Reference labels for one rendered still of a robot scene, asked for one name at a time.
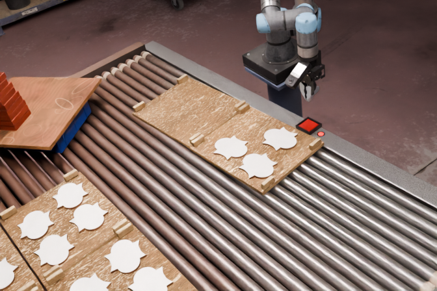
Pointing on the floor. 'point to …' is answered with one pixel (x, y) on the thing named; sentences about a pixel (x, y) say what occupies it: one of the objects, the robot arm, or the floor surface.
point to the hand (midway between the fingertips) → (306, 99)
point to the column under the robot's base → (283, 95)
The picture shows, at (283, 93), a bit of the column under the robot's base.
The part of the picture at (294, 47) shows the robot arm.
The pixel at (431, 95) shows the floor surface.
